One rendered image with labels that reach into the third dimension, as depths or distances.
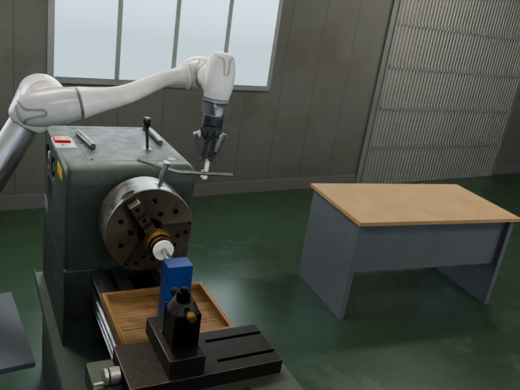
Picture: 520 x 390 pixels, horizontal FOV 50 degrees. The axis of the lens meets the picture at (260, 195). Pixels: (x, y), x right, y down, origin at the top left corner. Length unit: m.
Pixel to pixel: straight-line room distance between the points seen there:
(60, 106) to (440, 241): 2.83
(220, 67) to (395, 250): 2.19
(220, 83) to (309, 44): 3.74
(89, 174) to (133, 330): 0.58
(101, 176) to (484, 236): 2.90
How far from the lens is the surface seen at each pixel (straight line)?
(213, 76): 1.91
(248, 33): 5.18
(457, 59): 7.06
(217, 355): 1.59
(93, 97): 1.80
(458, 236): 4.05
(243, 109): 5.33
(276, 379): 1.62
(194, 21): 4.93
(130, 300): 1.96
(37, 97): 1.79
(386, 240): 3.67
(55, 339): 2.38
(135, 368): 1.53
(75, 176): 2.03
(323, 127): 5.94
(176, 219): 2.00
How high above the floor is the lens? 1.92
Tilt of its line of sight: 20 degrees down
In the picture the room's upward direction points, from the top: 9 degrees clockwise
